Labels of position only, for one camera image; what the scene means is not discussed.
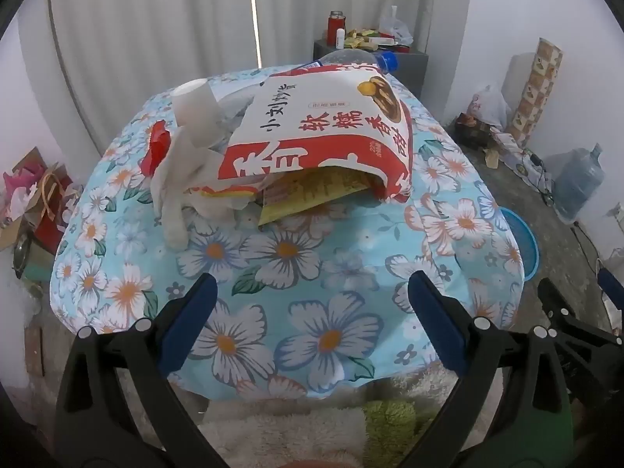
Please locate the dark brown box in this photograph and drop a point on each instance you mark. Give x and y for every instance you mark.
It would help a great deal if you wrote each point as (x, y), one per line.
(470, 129)

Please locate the red gift bag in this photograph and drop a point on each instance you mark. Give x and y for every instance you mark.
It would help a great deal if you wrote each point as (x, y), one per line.
(51, 219)

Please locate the floral blue tablecloth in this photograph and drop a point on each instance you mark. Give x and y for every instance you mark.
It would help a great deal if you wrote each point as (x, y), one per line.
(292, 302)

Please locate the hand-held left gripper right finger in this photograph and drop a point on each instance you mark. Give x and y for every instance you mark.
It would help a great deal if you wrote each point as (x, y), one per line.
(438, 324)

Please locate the small white bottle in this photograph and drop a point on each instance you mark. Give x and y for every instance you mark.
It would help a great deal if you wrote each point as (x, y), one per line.
(341, 36)

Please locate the shaggy white green rug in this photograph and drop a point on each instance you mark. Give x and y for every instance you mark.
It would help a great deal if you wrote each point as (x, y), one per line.
(292, 434)

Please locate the red white paper bag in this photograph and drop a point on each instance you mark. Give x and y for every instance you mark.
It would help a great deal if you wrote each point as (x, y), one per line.
(312, 126)

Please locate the yellow packet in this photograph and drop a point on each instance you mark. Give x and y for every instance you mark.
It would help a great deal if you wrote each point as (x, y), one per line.
(302, 197)

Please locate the patterned paper roll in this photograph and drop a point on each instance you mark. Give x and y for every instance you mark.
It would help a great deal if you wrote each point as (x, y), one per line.
(536, 87)

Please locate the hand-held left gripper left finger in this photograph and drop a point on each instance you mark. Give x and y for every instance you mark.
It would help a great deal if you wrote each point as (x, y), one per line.
(190, 324)

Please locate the pink wrapped bouquet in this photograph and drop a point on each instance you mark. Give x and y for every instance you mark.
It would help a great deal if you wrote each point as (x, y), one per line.
(22, 185)

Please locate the large water jug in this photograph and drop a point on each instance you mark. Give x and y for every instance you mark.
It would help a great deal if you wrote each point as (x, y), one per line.
(577, 185)

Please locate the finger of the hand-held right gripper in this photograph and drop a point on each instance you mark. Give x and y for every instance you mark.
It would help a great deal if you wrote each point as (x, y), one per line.
(613, 287)
(580, 331)

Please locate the white curtain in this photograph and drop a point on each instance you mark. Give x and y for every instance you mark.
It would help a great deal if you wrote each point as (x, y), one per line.
(146, 34)

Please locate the white toilet paper roll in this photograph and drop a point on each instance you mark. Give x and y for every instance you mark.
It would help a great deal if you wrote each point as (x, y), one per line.
(192, 105)

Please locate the red wrapper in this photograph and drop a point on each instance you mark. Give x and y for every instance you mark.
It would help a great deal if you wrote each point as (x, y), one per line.
(156, 148)

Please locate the blue plastic basin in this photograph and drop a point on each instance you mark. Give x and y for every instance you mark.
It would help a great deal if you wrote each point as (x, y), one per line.
(526, 248)

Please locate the pile of snack packets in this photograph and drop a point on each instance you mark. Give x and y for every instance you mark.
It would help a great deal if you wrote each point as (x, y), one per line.
(363, 38)

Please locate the crumpled clear plastic bag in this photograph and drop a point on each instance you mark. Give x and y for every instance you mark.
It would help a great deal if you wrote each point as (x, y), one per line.
(397, 27)

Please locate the white tissue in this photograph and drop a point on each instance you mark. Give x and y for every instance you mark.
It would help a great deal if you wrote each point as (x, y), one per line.
(175, 180)

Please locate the clear bottle blue label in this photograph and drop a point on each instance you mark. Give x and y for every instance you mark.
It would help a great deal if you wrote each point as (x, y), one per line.
(351, 57)

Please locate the red thermos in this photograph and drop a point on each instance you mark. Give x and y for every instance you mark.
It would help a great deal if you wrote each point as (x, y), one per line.
(336, 24)

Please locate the grey cabinet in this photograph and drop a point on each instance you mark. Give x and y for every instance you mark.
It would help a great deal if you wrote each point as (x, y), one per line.
(412, 68)

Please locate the white bag red print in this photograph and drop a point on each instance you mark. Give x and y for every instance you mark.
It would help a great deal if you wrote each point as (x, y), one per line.
(487, 105)

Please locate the floral cloth strip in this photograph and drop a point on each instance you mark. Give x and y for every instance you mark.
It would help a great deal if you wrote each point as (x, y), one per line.
(512, 148)

